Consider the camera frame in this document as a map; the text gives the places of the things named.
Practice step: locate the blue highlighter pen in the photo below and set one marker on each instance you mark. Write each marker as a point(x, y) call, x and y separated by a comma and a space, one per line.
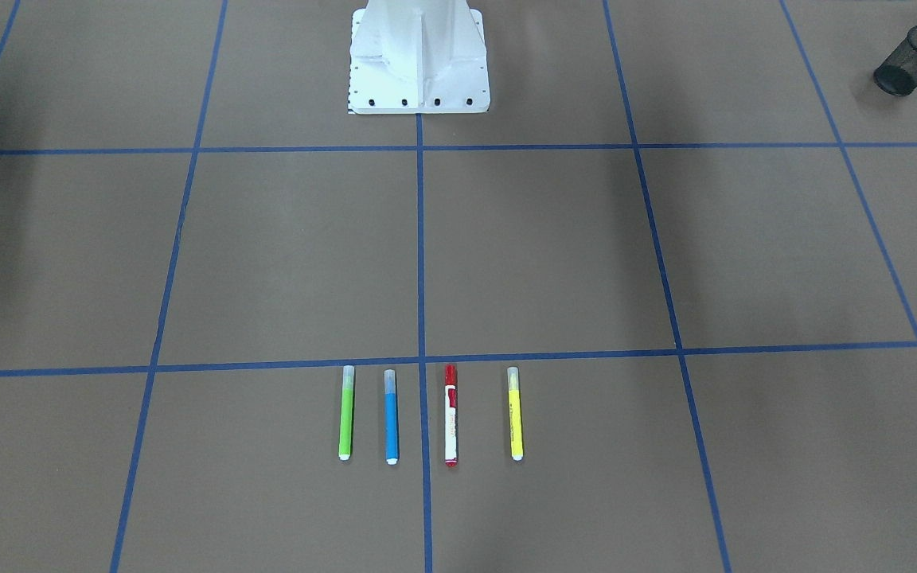
point(391, 440)

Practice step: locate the black mesh pen cup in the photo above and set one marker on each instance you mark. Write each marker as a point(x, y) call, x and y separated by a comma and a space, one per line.
point(897, 74)

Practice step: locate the yellow highlighter pen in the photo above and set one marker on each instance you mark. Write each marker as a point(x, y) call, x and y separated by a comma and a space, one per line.
point(516, 440)

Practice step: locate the red white marker pen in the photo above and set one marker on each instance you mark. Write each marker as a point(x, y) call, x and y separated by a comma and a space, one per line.
point(451, 423)

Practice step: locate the white pedestal column base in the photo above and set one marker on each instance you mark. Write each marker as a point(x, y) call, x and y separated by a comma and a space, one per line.
point(418, 57)

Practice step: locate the green highlighter pen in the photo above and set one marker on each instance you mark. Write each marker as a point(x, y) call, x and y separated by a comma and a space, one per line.
point(346, 414)

